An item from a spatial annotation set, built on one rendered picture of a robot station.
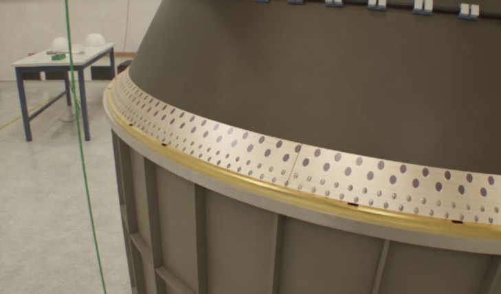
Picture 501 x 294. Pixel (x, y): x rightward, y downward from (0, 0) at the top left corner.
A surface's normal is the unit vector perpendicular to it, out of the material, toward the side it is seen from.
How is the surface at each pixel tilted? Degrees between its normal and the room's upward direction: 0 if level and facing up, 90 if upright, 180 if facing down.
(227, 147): 43
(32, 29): 90
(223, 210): 90
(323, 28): 62
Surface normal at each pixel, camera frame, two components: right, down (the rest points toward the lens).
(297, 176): -0.30, -0.47
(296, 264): -0.48, 0.31
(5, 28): 0.00, 0.37
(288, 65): -0.46, -0.17
